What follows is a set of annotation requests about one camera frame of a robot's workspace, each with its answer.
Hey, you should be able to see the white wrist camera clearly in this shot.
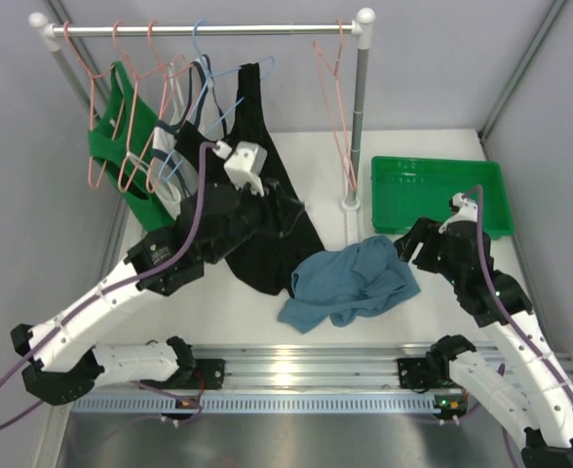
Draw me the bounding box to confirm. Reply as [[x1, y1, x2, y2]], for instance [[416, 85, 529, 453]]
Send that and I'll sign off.
[[439, 192, 478, 234], [213, 140, 267, 197]]

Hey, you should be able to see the black tank top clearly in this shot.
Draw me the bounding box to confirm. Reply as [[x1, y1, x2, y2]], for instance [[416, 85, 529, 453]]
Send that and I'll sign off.
[[175, 63, 325, 295]]

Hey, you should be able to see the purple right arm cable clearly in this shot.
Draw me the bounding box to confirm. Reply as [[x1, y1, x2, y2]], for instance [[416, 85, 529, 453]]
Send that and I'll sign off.
[[456, 183, 573, 468]]

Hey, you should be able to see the pink hanger far left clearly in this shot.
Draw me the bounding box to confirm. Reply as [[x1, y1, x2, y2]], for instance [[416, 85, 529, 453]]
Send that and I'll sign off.
[[62, 20, 116, 190]]

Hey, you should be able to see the metal clothes rack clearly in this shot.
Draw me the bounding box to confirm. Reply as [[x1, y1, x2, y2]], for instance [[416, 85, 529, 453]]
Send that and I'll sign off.
[[27, 7, 377, 250]]

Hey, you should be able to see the grey slotted cable duct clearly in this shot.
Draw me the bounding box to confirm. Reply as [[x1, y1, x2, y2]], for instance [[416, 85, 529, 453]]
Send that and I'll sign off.
[[72, 393, 465, 414]]

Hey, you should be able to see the blue hanger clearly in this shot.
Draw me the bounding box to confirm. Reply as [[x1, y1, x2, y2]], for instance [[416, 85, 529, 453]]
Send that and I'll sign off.
[[159, 19, 276, 182]]

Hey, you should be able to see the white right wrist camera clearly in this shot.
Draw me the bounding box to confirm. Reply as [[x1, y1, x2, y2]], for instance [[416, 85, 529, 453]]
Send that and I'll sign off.
[[439, 192, 478, 234]]

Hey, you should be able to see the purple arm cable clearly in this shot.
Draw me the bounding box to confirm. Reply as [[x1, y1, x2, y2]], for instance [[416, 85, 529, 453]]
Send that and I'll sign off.
[[0, 140, 224, 434], [456, 183, 573, 468]]

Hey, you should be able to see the aluminium mounting rail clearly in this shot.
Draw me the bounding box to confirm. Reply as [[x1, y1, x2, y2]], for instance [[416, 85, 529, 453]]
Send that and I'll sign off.
[[89, 343, 573, 391]]

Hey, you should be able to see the blue tank top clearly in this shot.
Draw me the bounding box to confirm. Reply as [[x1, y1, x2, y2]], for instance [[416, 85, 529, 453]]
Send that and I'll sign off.
[[278, 235, 420, 333]]

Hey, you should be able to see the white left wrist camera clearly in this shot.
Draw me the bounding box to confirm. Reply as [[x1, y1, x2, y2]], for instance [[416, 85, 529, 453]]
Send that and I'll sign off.
[[213, 140, 267, 197]]

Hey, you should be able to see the green tank top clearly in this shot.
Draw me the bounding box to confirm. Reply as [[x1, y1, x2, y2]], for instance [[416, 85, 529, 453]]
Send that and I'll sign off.
[[90, 61, 173, 231]]

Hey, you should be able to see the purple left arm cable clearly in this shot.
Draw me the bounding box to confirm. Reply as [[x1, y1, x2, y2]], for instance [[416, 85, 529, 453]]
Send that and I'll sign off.
[[0, 140, 224, 434]]

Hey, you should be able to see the green plastic tray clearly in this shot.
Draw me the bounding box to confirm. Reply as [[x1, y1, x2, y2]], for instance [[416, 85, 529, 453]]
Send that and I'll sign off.
[[371, 156, 515, 239]]

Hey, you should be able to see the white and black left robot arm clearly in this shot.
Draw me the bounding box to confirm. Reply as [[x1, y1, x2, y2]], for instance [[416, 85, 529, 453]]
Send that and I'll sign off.
[[11, 179, 304, 406]]

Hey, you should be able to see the empty pink hanger right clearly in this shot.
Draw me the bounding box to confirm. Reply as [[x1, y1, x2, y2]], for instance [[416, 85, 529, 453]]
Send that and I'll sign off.
[[312, 20, 358, 191]]

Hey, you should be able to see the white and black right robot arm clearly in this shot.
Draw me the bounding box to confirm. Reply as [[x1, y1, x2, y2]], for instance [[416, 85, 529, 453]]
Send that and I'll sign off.
[[395, 217, 573, 467]]

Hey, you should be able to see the white navy-trimmed tank top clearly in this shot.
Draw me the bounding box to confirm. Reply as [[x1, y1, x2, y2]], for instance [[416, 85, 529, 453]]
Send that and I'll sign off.
[[151, 54, 219, 220]]

